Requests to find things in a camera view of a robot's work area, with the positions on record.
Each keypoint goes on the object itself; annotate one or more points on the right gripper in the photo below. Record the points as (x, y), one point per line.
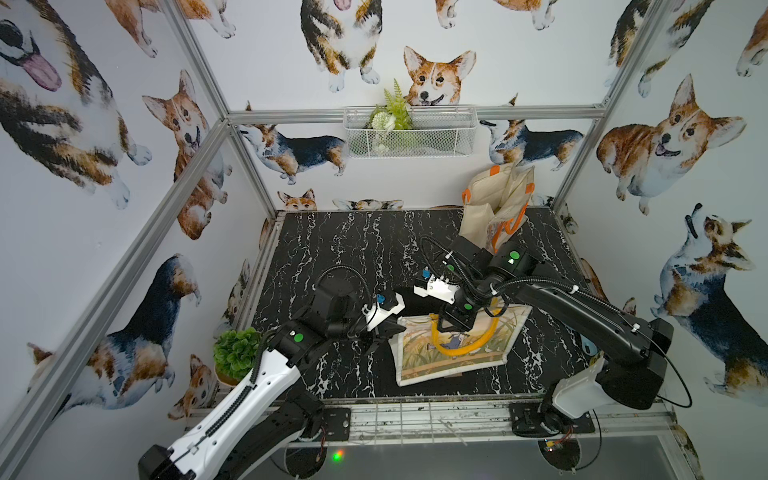
(452, 319)

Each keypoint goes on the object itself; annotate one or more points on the cream bag yellow handles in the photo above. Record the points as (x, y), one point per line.
(422, 353)

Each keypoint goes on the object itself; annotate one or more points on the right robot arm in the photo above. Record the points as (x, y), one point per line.
(466, 278)

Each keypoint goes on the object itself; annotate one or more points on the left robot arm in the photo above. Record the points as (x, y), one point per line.
(270, 408)

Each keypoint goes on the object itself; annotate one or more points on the green leafy plant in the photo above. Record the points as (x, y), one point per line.
(234, 352)

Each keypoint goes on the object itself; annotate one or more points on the light blue dustpan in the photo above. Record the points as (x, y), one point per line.
(589, 347)

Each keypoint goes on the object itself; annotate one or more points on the green fern with white flower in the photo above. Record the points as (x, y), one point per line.
(390, 123)

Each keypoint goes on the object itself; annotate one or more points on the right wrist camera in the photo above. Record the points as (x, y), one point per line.
(429, 285)

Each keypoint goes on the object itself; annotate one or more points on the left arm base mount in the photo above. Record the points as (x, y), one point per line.
(329, 425)

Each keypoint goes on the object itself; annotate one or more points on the cream bag orange handles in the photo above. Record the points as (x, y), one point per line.
(495, 204)

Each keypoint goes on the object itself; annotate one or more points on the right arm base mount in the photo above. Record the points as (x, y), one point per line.
(533, 420)

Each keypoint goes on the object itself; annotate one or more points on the white wire wall basket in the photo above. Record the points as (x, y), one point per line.
(437, 132)

